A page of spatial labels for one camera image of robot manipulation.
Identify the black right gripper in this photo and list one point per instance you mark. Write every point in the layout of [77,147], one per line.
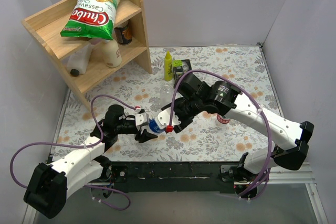
[181,114]

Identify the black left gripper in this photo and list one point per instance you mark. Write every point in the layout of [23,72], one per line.
[139,131]

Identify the blue label water bottle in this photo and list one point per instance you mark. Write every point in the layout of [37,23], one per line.
[155,126]

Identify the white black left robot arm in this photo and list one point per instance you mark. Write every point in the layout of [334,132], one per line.
[51,185]

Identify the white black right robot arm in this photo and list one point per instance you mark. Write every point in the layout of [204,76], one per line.
[287,140]

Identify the clear empty plastic bottle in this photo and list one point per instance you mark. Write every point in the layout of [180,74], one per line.
[166,93]

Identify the red label water bottle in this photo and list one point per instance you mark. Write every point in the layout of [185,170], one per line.
[221,120]

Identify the yellow glue bottle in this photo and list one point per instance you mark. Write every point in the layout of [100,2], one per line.
[168,67]

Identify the cream plastic bottle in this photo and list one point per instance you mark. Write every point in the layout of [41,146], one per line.
[111,53]

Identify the clear bottle black cap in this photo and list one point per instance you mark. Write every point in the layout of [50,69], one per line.
[78,62]

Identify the floral table mat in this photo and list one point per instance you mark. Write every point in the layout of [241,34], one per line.
[204,139]

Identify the black green product box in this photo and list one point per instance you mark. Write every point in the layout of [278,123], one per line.
[180,67]

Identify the wooden shelf rack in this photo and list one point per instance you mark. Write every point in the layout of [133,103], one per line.
[46,26]

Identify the dark orange drink can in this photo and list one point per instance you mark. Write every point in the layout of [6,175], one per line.
[123,33]

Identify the green cassava chips bag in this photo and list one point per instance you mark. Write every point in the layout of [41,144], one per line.
[92,19]

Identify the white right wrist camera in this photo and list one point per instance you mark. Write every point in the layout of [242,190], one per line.
[167,122]

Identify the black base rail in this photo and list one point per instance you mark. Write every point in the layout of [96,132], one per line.
[131,177]

